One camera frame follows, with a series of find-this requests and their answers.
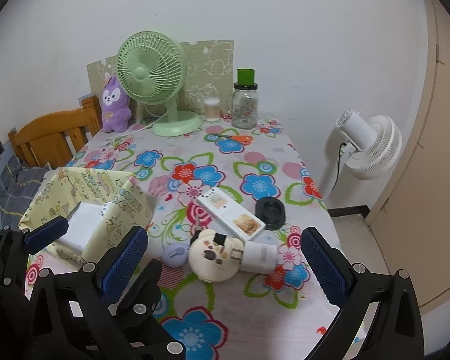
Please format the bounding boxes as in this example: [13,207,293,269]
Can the round bear plush keychain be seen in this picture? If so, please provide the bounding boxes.
[187,229,245,284]

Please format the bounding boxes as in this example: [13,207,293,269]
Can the white remote control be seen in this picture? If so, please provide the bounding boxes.
[196,188,265,242]

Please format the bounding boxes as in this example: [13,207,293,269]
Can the white power adapter block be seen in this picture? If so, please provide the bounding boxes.
[230,241,278,275]

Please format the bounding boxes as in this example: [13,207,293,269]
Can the small purple round case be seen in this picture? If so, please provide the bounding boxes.
[161,242,189,268]

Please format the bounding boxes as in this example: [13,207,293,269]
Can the white box in storage box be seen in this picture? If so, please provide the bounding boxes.
[57,202,111,255]

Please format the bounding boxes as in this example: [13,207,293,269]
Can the beige door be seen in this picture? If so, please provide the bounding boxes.
[367,0,450,314]

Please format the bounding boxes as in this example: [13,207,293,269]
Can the yellow patterned storage box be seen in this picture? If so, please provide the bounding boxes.
[18,167,153,268]

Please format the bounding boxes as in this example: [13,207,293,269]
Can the grey plaid bedding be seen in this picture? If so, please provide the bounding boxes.
[0,155,50,230]

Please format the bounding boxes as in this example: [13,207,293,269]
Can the wooden chair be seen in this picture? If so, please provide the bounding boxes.
[8,95,102,168]

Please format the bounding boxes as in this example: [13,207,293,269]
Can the purple plush toy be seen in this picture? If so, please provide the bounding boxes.
[101,76,131,133]

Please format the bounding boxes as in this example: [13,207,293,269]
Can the white standing fan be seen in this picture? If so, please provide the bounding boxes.
[320,108,402,198]

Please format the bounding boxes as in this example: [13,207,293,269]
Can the cotton swab container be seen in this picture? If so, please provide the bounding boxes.
[203,97,221,122]

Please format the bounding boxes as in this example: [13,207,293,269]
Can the glass jar green lid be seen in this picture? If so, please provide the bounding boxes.
[228,68,258,130]

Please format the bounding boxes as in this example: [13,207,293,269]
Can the green desk fan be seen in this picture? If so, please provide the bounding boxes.
[117,31,203,137]

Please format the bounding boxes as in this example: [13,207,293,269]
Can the white fan power cable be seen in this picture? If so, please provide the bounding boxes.
[130,102,174,130]

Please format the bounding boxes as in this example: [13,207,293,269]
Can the orange handled scissors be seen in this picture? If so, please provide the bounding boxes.
[218,134,254,146]

